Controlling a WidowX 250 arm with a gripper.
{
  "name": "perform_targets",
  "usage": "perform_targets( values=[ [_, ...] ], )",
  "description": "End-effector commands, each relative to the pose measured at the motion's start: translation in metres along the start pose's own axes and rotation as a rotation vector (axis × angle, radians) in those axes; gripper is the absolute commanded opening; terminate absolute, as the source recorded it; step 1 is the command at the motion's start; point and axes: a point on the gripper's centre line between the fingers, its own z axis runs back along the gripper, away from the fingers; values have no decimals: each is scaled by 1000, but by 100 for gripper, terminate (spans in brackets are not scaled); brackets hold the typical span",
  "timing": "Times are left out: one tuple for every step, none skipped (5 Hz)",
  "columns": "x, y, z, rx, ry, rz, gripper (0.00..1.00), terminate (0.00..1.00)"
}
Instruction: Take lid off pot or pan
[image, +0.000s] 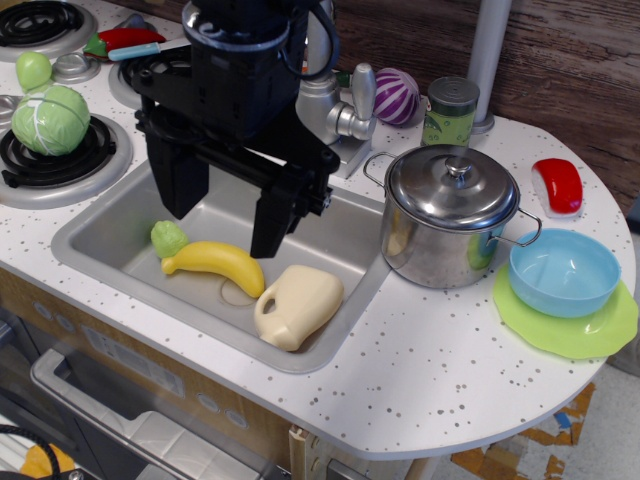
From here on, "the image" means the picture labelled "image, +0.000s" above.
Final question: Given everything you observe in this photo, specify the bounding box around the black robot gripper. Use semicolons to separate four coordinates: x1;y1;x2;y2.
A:
132;37;339;259

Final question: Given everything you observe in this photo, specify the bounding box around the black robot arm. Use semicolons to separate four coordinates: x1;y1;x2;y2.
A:
132;1;340;259

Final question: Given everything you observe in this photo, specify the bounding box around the stainless steel pot lid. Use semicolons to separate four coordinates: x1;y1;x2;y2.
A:
384;145;520;232

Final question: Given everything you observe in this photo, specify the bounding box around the yellow toy banana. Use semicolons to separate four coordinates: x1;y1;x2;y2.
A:
161;241;265;298

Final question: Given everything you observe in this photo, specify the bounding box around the small green toy lettuce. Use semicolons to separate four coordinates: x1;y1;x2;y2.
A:
150;220;189;259

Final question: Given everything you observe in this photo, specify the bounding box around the silver toy faucet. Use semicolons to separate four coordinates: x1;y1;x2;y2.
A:
296;1;377;145

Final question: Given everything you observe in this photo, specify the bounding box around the cream toy jug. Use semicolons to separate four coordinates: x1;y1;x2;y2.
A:
254;265;344;352

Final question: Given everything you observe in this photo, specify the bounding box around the grey toy sink basin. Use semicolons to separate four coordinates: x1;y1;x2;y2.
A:
51;163;390;373

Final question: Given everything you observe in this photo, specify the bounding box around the back right stove burner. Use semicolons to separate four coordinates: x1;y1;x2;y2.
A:
109;46;191;110

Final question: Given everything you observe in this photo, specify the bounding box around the stove burner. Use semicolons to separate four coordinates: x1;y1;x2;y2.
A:
1;1;98;62
1;114;133;210
109;46;191;110

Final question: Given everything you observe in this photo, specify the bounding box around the green toy cabbage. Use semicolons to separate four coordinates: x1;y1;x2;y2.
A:
11;85;91;156

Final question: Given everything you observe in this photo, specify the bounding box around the purple striped toy onion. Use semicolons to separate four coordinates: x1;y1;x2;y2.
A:
374;68;421;126

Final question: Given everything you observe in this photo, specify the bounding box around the red toy pepper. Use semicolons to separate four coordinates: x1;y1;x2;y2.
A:
83;28;166;61

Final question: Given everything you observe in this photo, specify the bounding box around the silver stove knob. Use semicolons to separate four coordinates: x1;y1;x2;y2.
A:
52;52;101;85

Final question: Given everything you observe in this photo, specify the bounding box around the front left stove burner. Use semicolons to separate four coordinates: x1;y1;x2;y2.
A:
1;114;133;210

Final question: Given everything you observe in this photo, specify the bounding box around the light green toy fruit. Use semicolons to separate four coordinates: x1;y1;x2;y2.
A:
15;51;52;92

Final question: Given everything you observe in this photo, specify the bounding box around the green toy can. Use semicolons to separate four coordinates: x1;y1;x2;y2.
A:
421;76;480;147

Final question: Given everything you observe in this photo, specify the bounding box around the back left stove burner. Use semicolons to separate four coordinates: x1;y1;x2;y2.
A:
1;1;98;62

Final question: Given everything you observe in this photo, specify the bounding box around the grey vertical pole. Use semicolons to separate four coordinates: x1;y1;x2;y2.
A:
467;0;512;135

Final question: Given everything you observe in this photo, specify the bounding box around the light blue plastic bowl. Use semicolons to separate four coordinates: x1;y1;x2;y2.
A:
508;229;621;318

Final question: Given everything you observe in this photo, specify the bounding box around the light green plastic plate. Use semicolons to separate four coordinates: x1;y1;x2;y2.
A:
493;266;639;360

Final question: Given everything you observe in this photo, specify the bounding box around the blue handled toy knife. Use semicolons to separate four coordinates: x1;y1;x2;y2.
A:
108;39;191;62

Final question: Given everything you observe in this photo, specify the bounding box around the grey oven door handle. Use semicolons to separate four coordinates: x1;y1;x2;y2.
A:
31;349;282;479

